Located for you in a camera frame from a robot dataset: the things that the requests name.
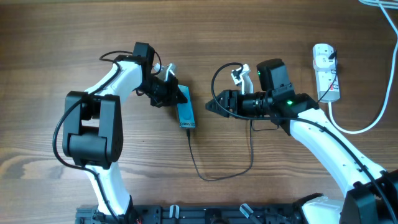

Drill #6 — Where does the white power strip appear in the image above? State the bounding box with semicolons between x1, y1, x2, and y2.
313;44;340;103

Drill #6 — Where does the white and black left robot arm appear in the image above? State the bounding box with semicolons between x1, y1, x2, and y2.
53;42;196;222

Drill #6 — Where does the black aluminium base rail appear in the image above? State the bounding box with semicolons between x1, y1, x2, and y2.
75;203;307;224

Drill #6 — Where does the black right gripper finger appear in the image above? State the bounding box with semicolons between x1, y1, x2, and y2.
209;90;230;105
205;103;229;118

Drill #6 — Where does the white USB charger plug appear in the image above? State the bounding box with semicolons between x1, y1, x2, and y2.
313;55;336;72

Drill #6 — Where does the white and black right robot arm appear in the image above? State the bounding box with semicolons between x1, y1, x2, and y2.
205;58;397;223

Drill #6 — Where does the white power strip cord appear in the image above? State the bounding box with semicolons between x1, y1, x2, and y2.
327;0;398;135

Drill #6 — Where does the blue Samsung Galaxy smartphone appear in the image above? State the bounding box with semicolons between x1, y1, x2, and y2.
177;85;196;129

